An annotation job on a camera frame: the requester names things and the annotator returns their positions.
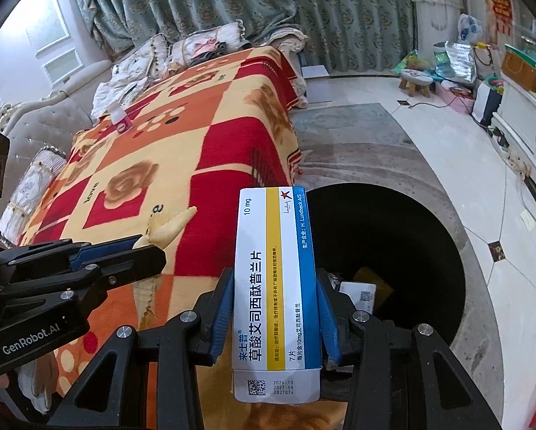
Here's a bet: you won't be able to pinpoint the white yellow-striped medicine box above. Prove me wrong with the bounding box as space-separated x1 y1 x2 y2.
232 186 322 404

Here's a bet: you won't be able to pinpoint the green patterned curtain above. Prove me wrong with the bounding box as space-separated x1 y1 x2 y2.
71 0 416 77

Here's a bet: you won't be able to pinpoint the folded clothes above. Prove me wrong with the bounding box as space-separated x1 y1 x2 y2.
192 38 233 61

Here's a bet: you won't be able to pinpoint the green snack bag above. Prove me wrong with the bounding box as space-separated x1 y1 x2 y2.
393 49 434 75

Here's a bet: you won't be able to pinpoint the beige embroidered pillow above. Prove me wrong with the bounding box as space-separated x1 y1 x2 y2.
167 20 253 70
111 31 172 81

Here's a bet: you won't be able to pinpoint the pink box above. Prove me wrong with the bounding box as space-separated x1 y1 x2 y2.
435 81 475 113

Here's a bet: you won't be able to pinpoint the grey round rug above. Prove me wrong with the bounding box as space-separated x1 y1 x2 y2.
288 103 506 413

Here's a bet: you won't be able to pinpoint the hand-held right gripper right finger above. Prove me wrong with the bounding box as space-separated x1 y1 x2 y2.
315 268 490 430

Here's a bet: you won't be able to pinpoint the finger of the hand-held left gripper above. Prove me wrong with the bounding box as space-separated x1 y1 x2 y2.
0 245 168 321
0 234 144 276

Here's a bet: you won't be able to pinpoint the white bottle pink label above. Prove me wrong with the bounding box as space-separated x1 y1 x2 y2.
108 105 134 134

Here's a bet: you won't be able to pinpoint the printed red orange blanket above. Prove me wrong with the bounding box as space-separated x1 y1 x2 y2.
0 45 345 430

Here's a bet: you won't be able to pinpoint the white television cabinet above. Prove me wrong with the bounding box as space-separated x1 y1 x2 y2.
492 72 536 234

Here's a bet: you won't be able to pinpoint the black trash bin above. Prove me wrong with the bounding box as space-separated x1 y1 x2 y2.
304 183 468 350

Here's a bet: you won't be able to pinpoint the white storage box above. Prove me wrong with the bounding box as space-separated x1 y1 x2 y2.
303 65 334 106

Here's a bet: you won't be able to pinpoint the silver foil bag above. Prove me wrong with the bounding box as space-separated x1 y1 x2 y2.
434 41 478 82

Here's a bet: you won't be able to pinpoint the white barcode box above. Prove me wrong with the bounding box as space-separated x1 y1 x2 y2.
337 281 377 316

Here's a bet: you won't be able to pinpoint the white blue plastic bag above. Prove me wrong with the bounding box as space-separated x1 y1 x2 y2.
456 13 486 46

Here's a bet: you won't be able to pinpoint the white quilt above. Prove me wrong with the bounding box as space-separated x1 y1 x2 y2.
91 60 161 119

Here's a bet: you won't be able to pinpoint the beige striped bolster pillow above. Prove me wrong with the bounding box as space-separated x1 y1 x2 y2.
0 145 69 247

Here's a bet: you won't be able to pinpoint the orange paper bag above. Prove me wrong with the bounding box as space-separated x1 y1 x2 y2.
501 49 536 92

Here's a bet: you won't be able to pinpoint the red hanging decoration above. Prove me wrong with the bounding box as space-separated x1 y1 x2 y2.
483 0 515 37

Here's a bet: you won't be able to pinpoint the small wooden stool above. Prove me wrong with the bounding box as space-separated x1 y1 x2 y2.
399 69 434 97

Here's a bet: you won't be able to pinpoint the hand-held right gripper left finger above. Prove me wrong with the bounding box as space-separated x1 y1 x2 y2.
46 268 235 430

